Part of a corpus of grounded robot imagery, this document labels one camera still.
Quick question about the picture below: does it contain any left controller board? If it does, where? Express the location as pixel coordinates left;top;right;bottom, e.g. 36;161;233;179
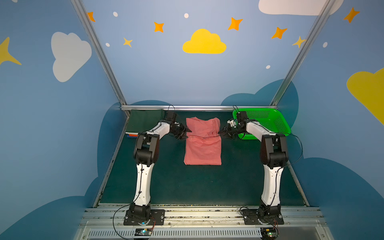
135;229;153;237

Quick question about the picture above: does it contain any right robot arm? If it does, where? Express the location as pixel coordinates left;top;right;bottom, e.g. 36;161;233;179
219;111;289;225

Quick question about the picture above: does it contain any rear aluminium frame bar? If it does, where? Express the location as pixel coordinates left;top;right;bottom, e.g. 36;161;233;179
121;105;278;112

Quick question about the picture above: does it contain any green plastic basket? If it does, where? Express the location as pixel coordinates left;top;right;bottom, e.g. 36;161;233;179
233;108;291;136

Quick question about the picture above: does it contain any aluminium frame post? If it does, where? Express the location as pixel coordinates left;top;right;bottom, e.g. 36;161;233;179
270;0;336;108
71;0;127;105

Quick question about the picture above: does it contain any right aluminium frame post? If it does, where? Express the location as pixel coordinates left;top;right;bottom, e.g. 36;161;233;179
270;0;336;108

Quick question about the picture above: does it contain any left aluminium frame post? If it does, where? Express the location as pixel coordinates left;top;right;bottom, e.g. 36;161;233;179
71;0;127;105

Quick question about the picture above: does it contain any controller board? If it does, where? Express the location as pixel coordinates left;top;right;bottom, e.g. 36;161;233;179
135;229;153;237
261;228;279;240

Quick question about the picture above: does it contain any aluminium front rail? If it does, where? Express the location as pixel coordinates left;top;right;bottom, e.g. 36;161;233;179
74;204;334;240

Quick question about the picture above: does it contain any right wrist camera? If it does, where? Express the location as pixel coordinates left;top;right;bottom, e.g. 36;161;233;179
227;119;237;128

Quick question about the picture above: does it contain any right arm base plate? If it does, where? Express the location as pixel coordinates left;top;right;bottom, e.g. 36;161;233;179
239;208;285;225

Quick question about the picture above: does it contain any right controller board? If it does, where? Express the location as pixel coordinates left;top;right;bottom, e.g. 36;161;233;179
261;228;279;240

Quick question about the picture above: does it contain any pink red t-shirt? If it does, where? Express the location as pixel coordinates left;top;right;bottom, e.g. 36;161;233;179
184;117;222;166

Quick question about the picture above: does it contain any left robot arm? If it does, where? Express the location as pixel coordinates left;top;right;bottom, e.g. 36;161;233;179
129;111;190;224

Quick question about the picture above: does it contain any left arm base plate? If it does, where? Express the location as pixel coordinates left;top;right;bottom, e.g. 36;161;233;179
123;210;165;226

